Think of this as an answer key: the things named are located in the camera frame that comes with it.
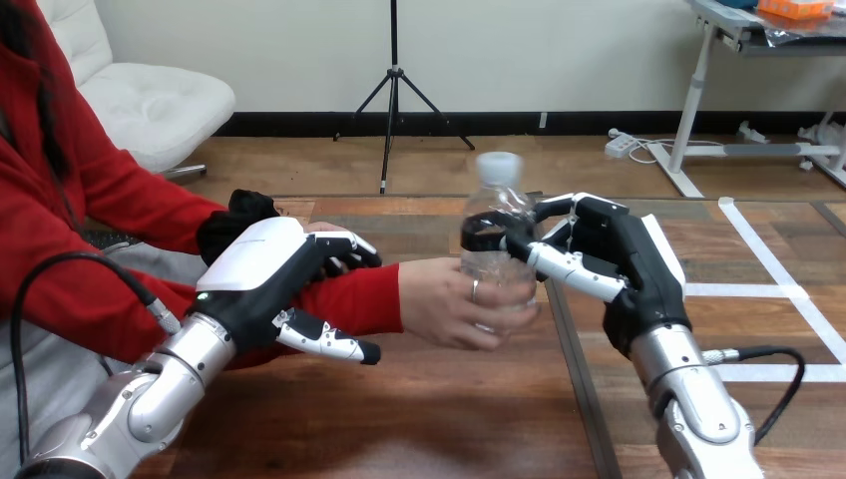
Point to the black tripod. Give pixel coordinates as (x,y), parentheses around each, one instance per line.
(394,86)

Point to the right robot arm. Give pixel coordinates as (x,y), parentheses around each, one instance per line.
(694,403)

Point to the person's body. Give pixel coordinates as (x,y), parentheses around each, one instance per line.
(46,198)

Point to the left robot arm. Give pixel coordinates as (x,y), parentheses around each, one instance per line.
(158,396)

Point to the clear water bottle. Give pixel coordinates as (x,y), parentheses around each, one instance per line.
(497,192)

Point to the white power strip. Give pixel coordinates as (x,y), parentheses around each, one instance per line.
(620,144)

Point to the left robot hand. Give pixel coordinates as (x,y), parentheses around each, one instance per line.
(254,278)

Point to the orange thing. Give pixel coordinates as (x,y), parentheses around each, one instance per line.
(793,6)

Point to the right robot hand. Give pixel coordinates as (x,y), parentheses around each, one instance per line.
(634,264)

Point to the white cushioned chair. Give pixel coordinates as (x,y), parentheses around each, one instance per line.
(152,106)

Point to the white desk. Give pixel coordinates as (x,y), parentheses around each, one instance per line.
(694,92)

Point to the person's hand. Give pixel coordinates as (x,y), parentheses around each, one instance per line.
(439,304)
(324,227)

